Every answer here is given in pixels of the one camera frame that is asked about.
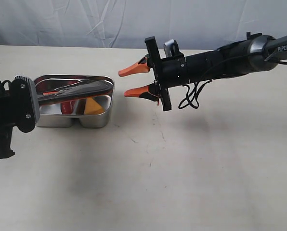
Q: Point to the white backdrop cloth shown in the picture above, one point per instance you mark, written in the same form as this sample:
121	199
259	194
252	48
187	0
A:
195	24

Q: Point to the steel lunchbox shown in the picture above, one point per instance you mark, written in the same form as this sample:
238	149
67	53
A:
51	116

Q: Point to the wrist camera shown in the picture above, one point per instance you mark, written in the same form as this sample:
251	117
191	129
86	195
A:
26	103
171	48

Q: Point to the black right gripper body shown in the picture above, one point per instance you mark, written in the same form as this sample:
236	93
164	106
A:
168	71

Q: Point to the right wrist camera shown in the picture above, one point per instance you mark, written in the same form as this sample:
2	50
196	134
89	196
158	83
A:
171	48

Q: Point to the transparent lunchbox lid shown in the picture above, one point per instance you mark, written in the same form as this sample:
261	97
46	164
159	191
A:
73	89

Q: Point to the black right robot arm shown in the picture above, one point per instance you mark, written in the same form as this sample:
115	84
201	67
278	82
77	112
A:
257	53

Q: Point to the red sausage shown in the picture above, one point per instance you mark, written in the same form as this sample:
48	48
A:
66	108

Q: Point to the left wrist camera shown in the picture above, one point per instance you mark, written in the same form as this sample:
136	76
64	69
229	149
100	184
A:
26	103

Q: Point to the yellow cheese wedge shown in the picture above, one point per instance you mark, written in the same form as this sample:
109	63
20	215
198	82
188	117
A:
92	107

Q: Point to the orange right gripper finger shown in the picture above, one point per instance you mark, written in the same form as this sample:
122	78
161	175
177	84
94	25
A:
149	92
139	67

